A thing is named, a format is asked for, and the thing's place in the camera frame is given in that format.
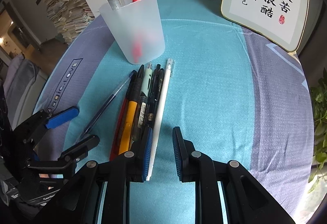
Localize red utility knife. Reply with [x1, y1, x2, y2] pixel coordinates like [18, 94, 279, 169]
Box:
[109, 76, 135, 161]

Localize white slim pen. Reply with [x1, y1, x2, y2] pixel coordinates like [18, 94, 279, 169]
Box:
[146, 58, 174, 181]

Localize frosted plastic pen cup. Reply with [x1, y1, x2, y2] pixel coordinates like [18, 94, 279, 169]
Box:
[99, 0, 165, 64]

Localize black retractable pen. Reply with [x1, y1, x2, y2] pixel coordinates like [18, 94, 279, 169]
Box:
[145, 64, 165, 128]

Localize orange black pen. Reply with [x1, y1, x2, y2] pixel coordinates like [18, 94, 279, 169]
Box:
[119, 64, 144, 155]

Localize blue clear ballpoint pen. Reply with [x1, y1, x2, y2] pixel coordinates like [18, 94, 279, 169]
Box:
[74, 70, 136, 144]

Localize blue grey tablecloth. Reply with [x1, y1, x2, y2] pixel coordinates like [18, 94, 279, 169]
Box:
[36, 0, 314, 223]

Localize pile of stacked papers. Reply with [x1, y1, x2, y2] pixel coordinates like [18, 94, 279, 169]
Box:
[42, 0, 95, 44]

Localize green potted plant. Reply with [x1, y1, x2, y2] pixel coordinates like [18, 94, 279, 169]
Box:
[308, 68, 327, 193]

